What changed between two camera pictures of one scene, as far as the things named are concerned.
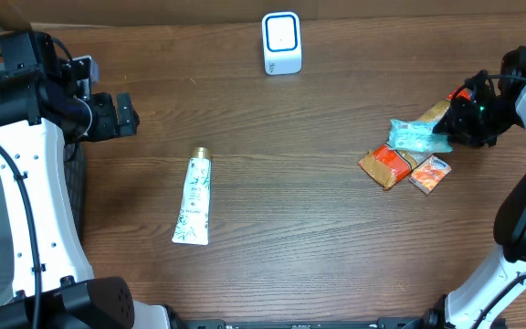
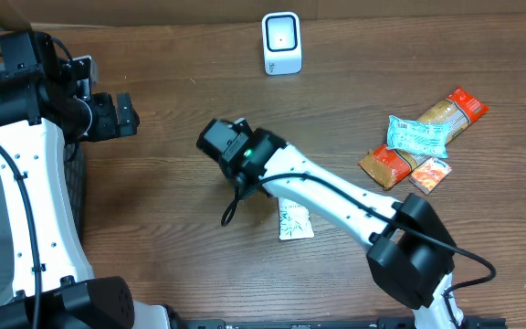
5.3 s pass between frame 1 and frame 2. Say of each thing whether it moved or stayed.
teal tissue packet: stayed
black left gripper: stayed
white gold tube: moved
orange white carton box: stayed
